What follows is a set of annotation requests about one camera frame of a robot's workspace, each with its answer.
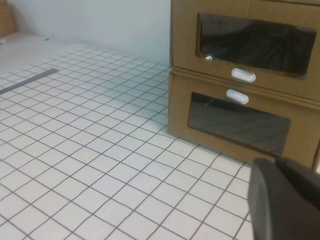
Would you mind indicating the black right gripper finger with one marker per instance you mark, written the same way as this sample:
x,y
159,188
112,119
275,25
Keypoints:
x,y
287,200

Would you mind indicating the cardboard drawer with window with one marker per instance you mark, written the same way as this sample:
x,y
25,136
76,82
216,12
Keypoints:
x,y
185,37
180,105

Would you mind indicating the white grid tablecloth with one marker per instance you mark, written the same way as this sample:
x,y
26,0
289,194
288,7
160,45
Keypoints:
x,y
100,150

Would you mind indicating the dark grey tape strip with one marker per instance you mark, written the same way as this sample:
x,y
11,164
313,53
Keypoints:
x,y
30,80

